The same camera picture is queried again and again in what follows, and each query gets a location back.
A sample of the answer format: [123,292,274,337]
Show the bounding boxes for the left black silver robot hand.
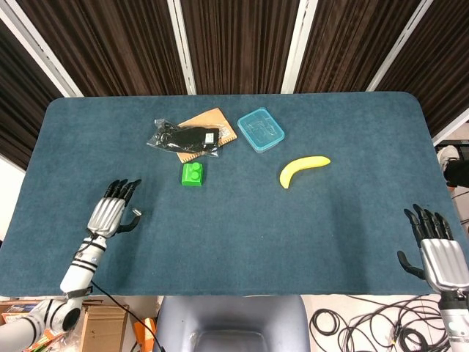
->
[86,178,143,238]

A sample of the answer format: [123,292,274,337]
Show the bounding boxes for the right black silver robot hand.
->
[397,203,469,294]

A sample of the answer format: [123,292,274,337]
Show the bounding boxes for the black clothed leg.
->
[444,158,469,188]

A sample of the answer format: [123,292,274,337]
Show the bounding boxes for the green toy building block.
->
[180,161,206,188]

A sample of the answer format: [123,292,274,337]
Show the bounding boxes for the black item in plastic bag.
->
[146,118,224,159]

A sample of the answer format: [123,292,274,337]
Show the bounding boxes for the beige shoe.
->
[435,144,459,174]

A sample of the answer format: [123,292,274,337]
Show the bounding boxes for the orange plastic packaging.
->
[130,318,159,352]

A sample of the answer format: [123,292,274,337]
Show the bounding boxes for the green orange package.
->
[31,329,69,352]

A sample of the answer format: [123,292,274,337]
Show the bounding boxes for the brown corrugated partition panel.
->
[0,20,62,172]
[16,0,188,98]
[377,0,469,136]
[179,0,302,95]
[295,0,418,95]

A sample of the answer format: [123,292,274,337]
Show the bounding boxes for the brown spiral notebook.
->
[176,106,238,165]

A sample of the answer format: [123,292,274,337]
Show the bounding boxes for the blue velvet tablecloth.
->
[0,91,469,298]

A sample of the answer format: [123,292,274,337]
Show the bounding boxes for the grey blue chair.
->
[155,295,311,352]

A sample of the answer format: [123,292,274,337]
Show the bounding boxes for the yellow banana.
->
[279,155,332,190]

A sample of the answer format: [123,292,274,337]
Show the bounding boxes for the clear container with blue lid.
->
[237,107,287,154]

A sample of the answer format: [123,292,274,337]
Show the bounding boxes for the tangled black cable bundle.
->
[339,293,451,352]

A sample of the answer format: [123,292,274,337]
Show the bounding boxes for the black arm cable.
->
[90,280,166,352]

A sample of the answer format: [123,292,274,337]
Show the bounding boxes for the white partition frame post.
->
[432,108,469,146]
[281,0,319,95]
[0,5,84,98]
[366,0,439,92]
[166,0,198,95]

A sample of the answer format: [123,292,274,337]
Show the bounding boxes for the coiled black cable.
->
[309,309,340,337]

